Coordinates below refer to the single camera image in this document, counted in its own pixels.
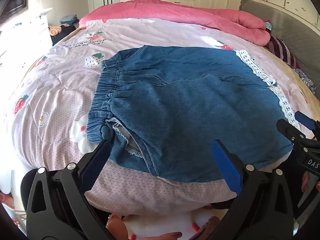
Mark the folded blue clothes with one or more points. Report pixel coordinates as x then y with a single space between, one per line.
68 19

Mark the grey padded headboard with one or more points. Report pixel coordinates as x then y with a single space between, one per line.
295 35

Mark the person's bare foot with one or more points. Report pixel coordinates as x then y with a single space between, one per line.
117 226

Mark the striped pillow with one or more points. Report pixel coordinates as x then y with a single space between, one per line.
283 51

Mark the dark clothes heap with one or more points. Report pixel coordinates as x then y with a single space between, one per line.
63 33

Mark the pink quilt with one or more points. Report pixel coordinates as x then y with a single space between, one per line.
175 12

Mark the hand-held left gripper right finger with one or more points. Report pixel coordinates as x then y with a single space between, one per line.
226 166

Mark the dark floral cloth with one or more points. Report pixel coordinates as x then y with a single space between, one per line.
305 80

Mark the blue denim pants lace trim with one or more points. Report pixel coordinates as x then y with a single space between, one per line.
190 110

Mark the pink strawberry printed bedsheet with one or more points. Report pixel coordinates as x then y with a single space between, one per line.
50 92

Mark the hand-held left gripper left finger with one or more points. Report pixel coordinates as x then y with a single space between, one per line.
93 166

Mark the white dresser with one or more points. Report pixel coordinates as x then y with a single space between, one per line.
30 37

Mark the person's right hand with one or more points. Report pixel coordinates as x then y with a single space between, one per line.
308 182

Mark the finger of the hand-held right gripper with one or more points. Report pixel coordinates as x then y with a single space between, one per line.
287 130
303 120

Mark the brown dotted slipper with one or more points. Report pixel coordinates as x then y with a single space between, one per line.
210 226

